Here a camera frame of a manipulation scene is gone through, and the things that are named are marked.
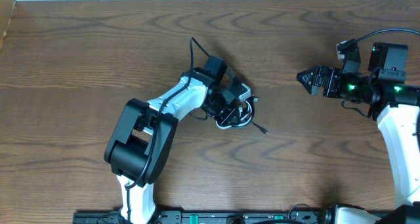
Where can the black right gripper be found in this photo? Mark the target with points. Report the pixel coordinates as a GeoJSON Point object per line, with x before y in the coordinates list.
{"type": "Point", "coordinates": [330, 80]}

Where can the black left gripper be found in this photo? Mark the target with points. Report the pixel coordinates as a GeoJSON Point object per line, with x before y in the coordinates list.
{"type": "Point", "coordinates": [224, 115]}

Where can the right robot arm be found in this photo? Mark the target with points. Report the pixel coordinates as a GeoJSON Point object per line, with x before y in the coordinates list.
{"type": "Point", "coordinates": [393, 105]}

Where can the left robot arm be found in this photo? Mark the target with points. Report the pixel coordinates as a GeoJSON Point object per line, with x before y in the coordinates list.
{"type": "Point", "coordinates": [140, 144]}

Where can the cardboard panel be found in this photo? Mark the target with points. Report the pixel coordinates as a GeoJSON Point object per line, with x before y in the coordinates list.
{"type": "Point", "coordinates": [6, 11]}

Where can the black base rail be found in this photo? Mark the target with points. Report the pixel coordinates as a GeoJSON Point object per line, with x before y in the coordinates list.
{"type": "Point", "coordinates": [177, 217]}

